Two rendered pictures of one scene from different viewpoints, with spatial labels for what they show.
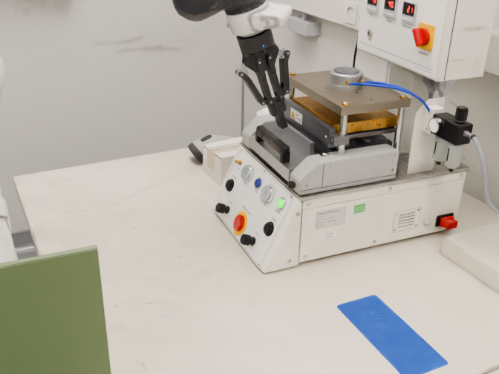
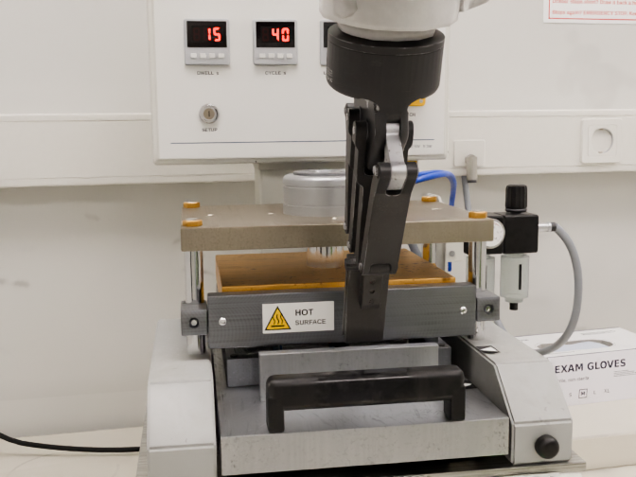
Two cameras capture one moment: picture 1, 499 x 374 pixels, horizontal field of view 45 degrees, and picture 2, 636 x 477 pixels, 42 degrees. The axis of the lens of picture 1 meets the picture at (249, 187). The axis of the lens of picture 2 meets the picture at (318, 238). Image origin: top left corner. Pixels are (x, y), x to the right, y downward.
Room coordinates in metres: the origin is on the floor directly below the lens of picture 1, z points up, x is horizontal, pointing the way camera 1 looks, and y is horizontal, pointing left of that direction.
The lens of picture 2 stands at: (1.18, 0.53, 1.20)
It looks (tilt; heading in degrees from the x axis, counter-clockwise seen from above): 8 degrees down; 285
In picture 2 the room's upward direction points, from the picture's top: 1 degrees counter-clockwise
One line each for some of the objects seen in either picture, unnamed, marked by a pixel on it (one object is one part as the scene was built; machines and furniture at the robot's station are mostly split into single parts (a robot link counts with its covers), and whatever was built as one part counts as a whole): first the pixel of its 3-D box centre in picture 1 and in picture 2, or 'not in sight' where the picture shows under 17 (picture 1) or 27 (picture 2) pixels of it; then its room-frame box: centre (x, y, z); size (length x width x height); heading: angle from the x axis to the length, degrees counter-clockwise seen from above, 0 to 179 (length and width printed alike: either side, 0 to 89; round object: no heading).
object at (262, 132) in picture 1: (272, 143); (365, 397); (1.30, -0.05, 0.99); 0.15 x 0.02 x 0.04; 24
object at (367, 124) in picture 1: (344, 104); (333, 256); (1.36, -0.22, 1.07); 0.22 x 0.17 x 0.10; 24
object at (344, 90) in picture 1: (359, 97); (339, 234); (1.37, -0.26, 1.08); 0.31 x 0.24 x 0.13; 24
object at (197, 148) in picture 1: (219, 145); not in sight; (1.76, 0.10, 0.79); 0.20 x 0.08 x 0.08; 117
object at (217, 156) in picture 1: (238, 159); not in sight; (1.65, 0.04, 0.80); 0.19 x 0.13 x 0.09; 117
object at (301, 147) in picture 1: (323, 142); (334, 367); (1.35, -0.18, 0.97); 0.30 x 0.22 x 0.08; 114
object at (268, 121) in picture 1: (289, 127); (182, 390); (1.47, -0.10, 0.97); 0.25 x 0.05 x 0.07; 114
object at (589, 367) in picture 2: not in sight; (575, 365); (1.11, -0.70, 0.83); 0.23 x 0.12 x 0.07; 31
